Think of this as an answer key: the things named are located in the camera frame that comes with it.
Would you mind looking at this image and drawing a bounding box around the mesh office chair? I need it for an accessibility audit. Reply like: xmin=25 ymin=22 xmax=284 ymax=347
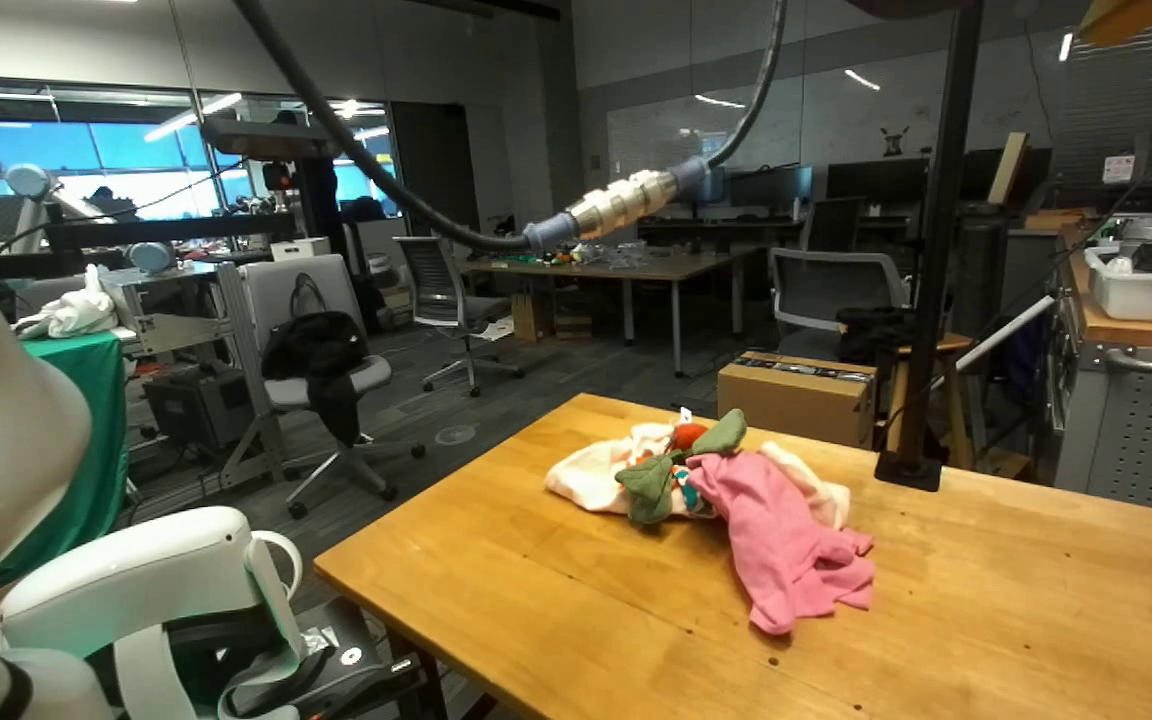
xmin=766 ymin=247 xmax=907 ymax=356

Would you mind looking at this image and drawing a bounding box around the black jacket on chair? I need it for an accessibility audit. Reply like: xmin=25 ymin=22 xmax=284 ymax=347
xmin=258 ymin=313 xmax=372 ymax=445

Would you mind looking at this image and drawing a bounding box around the green and orange plush carrot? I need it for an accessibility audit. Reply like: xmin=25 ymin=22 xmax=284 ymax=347
xmin=615 ymin=408 xmax=746 ymax=533

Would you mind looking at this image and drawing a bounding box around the cardboard box with label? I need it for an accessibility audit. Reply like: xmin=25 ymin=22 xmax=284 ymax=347
xmin=715 ymin=350 xmax=876 ymax=447

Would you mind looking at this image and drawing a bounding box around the light pink printed cloth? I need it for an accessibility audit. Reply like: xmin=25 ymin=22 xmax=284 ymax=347
xmin=542 ymin=419 xmax=853 ymax=528

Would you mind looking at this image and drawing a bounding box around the black camera pole stand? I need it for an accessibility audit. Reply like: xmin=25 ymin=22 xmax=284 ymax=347
xmin=882 ymin=0 xmax=982 ymax=493

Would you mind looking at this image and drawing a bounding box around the grey office chair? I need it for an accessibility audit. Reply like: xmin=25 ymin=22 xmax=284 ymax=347
xmin=226 ymin=251 xmax=390 ymax=517

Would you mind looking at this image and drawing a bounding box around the white plastic bin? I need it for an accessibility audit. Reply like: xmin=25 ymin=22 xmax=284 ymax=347
xmin=1082 ymin=247 xmax=1152 ymax=318

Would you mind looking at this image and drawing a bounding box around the wooden office table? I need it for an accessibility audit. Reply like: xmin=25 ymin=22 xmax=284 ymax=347
xmin=465 ymin=251 xmax=746 ymax=373

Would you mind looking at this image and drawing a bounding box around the green cloth covered table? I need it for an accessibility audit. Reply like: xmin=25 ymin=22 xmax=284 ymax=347
xmin=0 ymin=333 xmax=129 ymax=588

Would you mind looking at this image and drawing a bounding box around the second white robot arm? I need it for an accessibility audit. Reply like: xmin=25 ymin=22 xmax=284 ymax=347
xmin=0 ymin=316 xmax=390 ymax=720

